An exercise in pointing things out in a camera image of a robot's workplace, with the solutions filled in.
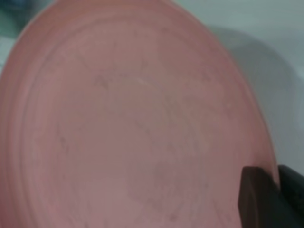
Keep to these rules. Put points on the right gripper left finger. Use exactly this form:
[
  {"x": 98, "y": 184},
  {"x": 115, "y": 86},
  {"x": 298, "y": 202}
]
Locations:
[{"x": 259, "y": 204}]

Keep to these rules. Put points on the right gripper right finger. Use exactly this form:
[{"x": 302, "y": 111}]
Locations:
[{"x": 292, "y": 204}]

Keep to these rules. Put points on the pink plate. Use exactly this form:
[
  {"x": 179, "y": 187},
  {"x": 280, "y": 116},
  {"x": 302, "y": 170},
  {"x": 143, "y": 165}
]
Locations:
[{"x": 118, "y": 118}]

